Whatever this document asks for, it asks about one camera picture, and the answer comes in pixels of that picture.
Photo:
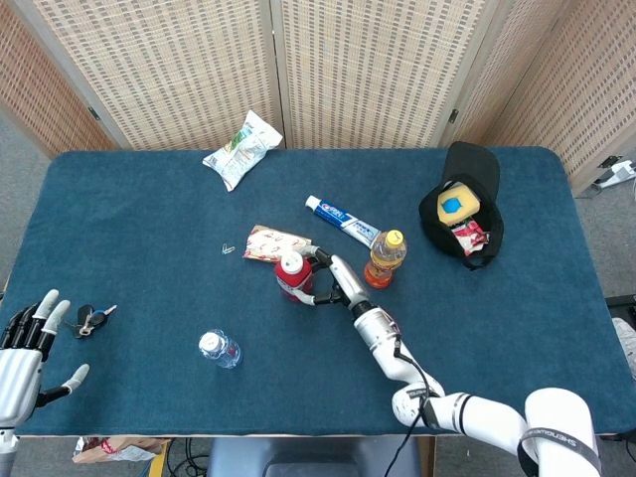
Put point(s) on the yellow sponge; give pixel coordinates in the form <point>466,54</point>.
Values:
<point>467,196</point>

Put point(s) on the blue tablecloth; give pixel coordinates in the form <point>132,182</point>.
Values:
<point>149,223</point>

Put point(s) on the woven folding screen panel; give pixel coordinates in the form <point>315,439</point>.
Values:
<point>174,64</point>
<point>40,89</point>
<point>377,64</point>
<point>561,89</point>

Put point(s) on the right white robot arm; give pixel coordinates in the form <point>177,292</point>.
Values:
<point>477,412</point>

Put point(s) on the beige red snack packet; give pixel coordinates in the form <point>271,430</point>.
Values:
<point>268,243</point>

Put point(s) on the red juice bottle white cap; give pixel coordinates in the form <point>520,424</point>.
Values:
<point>293,278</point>

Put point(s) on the white green snack bag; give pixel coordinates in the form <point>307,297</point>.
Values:
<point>243,149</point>

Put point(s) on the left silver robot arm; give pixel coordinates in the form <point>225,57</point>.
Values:
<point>6,452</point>

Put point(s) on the clear water bottle white cap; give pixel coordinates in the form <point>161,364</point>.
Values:
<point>223,350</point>

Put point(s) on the red white small packet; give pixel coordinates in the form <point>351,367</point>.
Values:
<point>469,236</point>

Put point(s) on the white blue toothpaste tube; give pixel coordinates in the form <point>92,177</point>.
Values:
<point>338,214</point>

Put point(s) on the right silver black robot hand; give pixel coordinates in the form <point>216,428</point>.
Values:
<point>348,280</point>

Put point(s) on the orange tea bottle yellow cap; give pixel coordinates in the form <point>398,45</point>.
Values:
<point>382,263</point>

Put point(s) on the bunch of keys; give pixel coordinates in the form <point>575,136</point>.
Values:
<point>87,318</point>

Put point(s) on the black screen hinge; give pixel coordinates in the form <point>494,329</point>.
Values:
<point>93,113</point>
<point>453,116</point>

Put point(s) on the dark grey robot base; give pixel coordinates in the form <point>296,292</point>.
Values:
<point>308,457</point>

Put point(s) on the silver paper clip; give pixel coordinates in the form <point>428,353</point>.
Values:
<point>224,248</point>

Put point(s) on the black baseball cap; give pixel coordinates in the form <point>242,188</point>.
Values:
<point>472,159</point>

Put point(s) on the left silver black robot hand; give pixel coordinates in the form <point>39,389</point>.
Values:
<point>20,377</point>

